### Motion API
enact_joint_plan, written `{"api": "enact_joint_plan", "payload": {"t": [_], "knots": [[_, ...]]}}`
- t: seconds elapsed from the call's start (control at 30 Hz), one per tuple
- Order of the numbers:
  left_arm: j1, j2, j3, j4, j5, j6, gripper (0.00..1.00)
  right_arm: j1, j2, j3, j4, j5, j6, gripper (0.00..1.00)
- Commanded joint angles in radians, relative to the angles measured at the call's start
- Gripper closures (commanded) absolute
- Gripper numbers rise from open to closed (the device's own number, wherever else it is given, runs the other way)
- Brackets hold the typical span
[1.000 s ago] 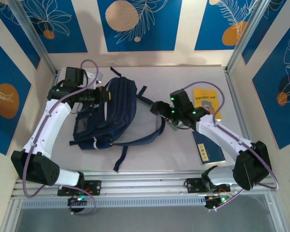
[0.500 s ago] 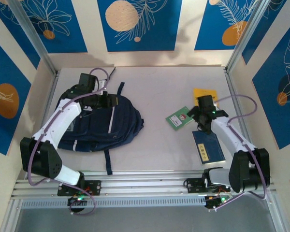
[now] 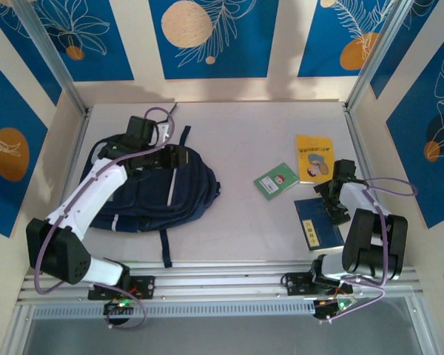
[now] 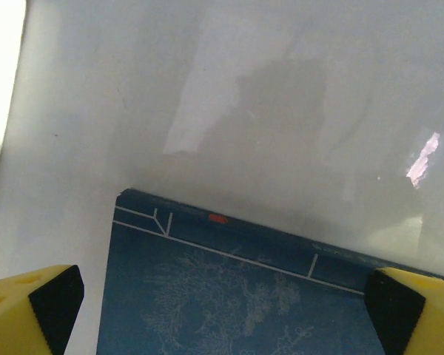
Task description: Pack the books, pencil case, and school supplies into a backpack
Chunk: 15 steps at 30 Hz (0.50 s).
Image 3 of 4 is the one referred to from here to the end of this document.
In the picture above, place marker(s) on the plain navy book yellow label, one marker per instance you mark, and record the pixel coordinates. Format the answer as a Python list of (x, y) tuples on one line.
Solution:
[(314, 229)]

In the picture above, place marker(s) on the yellow cartoon cover book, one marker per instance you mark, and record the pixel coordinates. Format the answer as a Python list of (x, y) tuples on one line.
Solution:
[(314, 144)]

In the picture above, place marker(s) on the navy blue backpack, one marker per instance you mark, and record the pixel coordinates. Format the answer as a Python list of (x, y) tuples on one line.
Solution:
[(151, 199)]

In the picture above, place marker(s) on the small green notebook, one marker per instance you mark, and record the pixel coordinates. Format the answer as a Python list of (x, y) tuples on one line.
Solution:
[(277, 181)]

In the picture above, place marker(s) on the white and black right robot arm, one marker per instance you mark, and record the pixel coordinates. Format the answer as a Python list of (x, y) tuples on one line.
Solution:
[(357, 196)]

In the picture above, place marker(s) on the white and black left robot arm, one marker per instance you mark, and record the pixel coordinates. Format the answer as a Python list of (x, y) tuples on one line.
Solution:
[(92, 188)]

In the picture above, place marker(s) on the aluminium mounting rails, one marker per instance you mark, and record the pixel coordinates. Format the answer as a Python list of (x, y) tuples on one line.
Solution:
[(214, 284)]

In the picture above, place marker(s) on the grey metal panel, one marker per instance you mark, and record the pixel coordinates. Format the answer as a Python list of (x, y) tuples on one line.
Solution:
[(222, 336)]

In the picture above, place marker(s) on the aluminium side rail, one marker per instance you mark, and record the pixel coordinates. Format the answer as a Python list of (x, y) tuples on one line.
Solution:
[(358, 148), (77, 148)]

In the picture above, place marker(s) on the blue floral wall poster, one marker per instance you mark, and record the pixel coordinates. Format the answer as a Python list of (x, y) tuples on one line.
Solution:
[(7, 111), (107, 55), (422, 185), (244, 55), (318, 55), (22, 55), (403, 63)]

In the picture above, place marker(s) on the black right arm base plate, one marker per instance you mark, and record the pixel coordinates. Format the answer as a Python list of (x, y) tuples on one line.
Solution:
[(296, 283)]

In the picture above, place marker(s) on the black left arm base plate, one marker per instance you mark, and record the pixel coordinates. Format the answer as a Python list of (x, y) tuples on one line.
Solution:
[(148, 284)]

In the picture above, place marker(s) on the aluminium frame post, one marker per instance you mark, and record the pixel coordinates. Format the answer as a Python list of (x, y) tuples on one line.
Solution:
[(385, 40), (44, 40)]

